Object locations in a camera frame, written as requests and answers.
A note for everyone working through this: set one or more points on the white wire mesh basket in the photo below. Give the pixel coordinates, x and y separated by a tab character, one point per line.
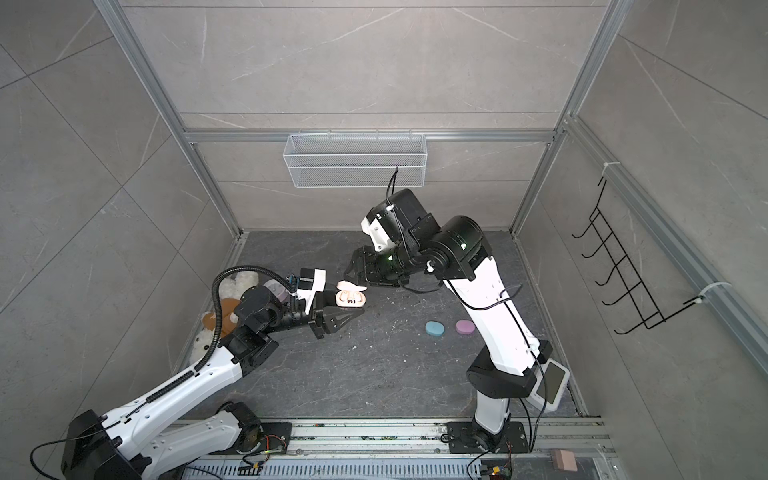
356	160

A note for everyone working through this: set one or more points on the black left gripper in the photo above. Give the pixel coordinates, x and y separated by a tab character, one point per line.
321	319

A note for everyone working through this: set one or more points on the slotted cable duct rail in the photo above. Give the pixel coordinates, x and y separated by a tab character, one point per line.
417	448

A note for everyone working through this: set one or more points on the teal earbud charging case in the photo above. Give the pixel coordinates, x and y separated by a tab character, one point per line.
434	328

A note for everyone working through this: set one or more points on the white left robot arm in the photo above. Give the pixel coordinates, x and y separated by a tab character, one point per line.
139	439

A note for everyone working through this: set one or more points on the peach earbud charging case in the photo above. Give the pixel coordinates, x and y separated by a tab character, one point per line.
349	295

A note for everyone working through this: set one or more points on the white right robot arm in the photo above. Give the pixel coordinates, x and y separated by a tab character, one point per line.
406	239

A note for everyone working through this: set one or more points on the white digital timer device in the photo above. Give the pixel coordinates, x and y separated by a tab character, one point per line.
551	381

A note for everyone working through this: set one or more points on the pink earbud charging case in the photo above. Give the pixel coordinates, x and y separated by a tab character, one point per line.
465	327

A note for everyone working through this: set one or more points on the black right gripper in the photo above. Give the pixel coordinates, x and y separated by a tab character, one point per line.
365	259

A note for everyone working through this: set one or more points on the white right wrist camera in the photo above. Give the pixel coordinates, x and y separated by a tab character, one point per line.
381	240

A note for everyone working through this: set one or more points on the pink alarm clock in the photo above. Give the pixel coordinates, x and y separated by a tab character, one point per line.
277	289

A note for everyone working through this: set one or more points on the pink block beside rail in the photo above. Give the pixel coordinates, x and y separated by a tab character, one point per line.
564	460

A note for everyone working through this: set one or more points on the black wall hook rack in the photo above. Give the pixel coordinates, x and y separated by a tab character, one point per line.
624	269

